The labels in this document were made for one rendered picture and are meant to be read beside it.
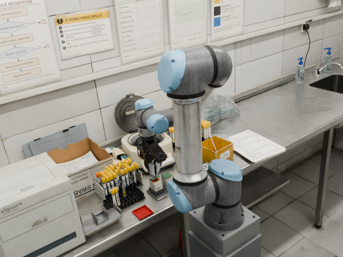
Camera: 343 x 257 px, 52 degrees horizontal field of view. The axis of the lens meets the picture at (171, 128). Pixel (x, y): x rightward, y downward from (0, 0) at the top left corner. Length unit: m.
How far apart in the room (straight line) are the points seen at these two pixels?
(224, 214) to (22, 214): 0.69
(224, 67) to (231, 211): 0.52
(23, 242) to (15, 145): 0.66
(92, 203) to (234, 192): 0.71
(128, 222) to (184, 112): 0.64
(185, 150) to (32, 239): 0.63
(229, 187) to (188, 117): 0.31
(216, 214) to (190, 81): 0.52
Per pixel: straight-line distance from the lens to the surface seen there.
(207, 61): 1.01
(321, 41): 3.32
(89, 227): 1.47
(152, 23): 2.04
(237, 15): 2.47
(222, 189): 1.20
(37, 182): 1.33
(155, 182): 1.58
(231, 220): 1.29
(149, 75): 2.09
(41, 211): 1.32
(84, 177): 1.68
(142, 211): 1.55
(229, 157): 1.82
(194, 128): 1.05
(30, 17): 1.77
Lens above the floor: 1.82
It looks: 25 degrees down
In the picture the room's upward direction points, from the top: 6 degrees counter-clockwise
